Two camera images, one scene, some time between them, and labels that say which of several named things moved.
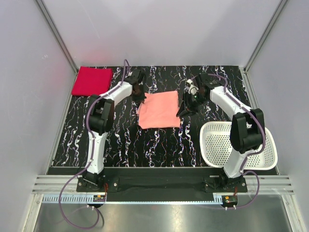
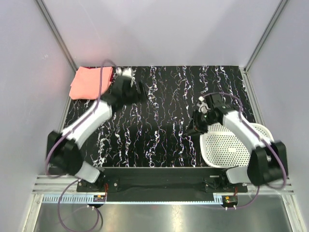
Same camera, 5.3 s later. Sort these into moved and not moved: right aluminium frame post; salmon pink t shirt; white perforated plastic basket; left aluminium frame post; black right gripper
Moved: salmon pink t shirt; black right gripper
Not moved: left aluminium frame post; white perforated plastic basket; right aluminium frame post
